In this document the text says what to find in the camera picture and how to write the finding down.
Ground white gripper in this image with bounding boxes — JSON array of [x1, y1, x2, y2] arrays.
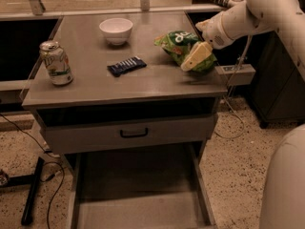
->
[[181, 13, 234, 72]]

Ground green rice chip bag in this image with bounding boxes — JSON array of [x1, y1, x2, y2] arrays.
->
[[154, 31, 216, 73]]

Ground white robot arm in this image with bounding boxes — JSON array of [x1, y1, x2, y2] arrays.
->
[[195, 0, 305, 229]]

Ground grey drawer cabinet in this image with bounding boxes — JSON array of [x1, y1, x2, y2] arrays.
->
[[21, 10, 229, 164]]

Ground open lower grey drawer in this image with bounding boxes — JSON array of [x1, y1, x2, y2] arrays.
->
[[65, 143, 218, 229]]

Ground grey power box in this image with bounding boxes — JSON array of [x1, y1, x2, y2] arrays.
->
[[215, 64, 255, 87]]

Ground dark blue snack bar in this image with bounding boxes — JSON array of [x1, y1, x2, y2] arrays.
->
[[107, 56, 147, 77]]

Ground white ceramic bowl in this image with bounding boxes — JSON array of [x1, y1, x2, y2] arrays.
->
[[99, 18, 133, 46]]

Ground green white soda can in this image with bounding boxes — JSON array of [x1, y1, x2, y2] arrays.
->
[[39, 40, 73, 86]]

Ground black floor stand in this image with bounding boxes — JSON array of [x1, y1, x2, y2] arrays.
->
[[0, 157, 45, 226]]

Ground white cable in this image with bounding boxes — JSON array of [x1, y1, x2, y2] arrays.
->
[[213, 35, 254, 140]]

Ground upper grey drawer with handle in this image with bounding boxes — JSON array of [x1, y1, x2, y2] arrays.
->
[[41, 114, 217, 155]]

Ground black floor cable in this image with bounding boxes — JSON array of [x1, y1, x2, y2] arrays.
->
[[0, 113, 66, 229]]

